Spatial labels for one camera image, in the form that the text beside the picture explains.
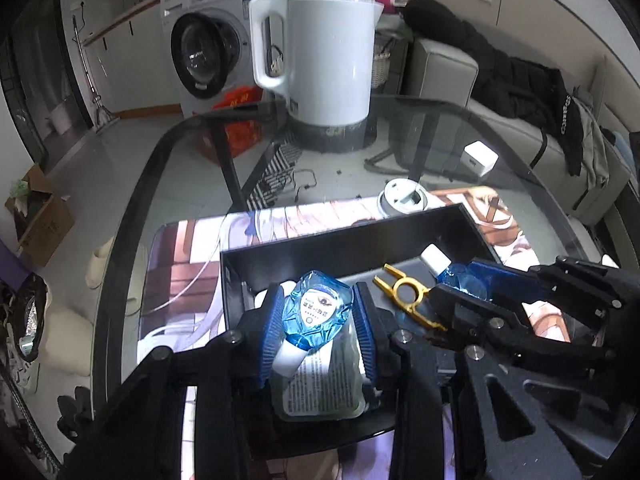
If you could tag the metal mop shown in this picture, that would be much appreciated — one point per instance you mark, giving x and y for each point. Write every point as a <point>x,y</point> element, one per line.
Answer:
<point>102,115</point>

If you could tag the blue eye drop bottle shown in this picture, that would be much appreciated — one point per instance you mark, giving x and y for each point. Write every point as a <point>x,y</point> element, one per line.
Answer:
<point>462,280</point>
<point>315,310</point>

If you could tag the white patterned sneaker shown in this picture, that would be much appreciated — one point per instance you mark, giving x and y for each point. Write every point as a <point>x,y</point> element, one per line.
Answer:
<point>17,375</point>

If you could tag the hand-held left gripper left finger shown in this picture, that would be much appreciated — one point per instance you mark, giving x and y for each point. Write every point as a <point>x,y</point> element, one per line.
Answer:
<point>270,335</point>

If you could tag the clear plastic container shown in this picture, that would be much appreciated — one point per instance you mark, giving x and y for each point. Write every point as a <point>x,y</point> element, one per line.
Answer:
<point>320,385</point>

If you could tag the grey garment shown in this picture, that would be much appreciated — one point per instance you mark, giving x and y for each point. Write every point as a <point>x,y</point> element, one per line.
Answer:
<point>595,145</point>

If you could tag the red plastic bag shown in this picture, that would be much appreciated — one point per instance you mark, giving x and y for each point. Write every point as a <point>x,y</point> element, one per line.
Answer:
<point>240,130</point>

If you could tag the wicker basket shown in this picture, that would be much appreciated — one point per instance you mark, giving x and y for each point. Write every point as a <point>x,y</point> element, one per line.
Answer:
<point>385,60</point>

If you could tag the light blue cloth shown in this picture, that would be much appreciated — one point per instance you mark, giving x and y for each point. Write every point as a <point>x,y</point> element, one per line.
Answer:
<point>627,152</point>

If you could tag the black cardboard box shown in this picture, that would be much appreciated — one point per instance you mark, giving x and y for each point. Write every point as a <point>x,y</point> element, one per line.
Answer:
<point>350,240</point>

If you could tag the white kitchen cabinet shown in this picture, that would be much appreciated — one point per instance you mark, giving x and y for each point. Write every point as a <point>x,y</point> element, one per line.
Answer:
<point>140,60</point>

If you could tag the black jacket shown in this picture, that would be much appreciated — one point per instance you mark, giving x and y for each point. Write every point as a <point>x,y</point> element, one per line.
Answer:
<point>500,75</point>

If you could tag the white electric kettle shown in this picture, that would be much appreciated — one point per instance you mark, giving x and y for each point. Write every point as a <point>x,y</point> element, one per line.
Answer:
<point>325,60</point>

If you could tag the brown cardboard box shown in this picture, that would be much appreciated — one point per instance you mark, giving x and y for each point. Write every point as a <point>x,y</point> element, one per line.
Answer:
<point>45,225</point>

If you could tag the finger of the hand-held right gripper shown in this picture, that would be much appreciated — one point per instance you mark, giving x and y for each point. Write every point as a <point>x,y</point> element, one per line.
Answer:
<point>515,282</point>
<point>480,317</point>

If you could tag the dark shiny object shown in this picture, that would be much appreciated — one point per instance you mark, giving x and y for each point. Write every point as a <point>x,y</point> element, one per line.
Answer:
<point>27,320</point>

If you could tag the light grey sofa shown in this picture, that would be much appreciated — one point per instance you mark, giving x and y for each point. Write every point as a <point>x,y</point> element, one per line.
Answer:
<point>550,160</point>

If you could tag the black table frame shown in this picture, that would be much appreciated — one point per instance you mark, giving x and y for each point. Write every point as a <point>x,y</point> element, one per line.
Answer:
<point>225,160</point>

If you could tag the white washing machine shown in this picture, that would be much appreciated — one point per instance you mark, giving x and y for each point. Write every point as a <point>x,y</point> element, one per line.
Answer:
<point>210,55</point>

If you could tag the white cube charger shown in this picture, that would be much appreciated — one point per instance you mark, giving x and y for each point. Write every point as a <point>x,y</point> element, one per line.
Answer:
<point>480,159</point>

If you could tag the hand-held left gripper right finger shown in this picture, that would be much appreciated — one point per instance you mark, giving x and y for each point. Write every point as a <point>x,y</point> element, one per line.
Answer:
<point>366,330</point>

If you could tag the striped black white rack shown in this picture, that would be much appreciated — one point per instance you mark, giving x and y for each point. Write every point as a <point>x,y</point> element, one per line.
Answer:
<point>272,175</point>

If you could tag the yellow metal tool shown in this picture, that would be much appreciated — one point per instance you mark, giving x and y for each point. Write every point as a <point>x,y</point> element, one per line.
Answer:
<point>398,286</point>

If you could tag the white slipper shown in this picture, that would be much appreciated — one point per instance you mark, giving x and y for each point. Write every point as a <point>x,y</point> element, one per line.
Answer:
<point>97,265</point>

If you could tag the black shoe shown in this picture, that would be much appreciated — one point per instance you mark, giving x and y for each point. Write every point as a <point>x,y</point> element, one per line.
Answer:
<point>75,410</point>

